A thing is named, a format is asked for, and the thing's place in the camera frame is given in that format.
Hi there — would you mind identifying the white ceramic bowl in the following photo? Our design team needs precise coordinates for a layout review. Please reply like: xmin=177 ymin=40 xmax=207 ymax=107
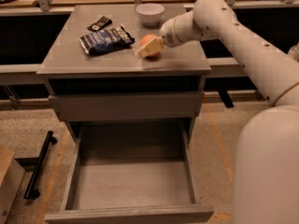
xmin=135 ymin=3 xmax=164 ymax=26

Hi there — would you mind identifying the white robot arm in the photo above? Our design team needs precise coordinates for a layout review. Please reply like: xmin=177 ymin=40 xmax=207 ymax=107
xmin=135 ymin=0 xmax=299 ymax=224

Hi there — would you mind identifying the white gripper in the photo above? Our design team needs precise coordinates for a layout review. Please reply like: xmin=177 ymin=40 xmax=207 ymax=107
xmin=135 ymin=15 xmax=187 ymax=59

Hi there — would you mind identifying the dark blue chip bag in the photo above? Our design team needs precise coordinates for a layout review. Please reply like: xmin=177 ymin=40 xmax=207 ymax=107
xmin=79 ymin=26 xmax=135 ymax=55

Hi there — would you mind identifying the open grey middle drawer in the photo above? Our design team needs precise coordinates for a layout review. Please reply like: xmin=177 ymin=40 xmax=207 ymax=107
xmin=45 ymin=119 xmax=214 ymax=224

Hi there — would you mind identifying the closed grey top drawer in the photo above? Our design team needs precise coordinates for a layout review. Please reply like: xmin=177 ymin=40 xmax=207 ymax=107
xmin=49 ymin=91 xmax=203 ymax=121

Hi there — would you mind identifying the black metal bar handle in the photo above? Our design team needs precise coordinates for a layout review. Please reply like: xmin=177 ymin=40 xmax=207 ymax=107
xmin=23 ymin=131 xmax=57 ymax=200

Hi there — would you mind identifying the orange fruit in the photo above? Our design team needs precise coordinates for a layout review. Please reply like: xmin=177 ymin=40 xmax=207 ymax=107
xmin=140 ymin=35 xmax=161 ymax=57

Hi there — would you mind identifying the wooden box left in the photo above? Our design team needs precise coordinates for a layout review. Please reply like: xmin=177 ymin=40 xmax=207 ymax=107
xmin=0 ymin=147 xmax=25 ymax=224

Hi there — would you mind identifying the small black snack wrapper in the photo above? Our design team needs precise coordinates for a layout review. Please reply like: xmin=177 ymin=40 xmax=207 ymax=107
xmin=87 ymin=16 xmax=112 ymax=32

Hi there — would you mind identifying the grey drawer cabinet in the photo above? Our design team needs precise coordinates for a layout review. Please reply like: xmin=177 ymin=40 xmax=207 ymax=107
xmin=36 ymin=4 xmax=212 ymax=161

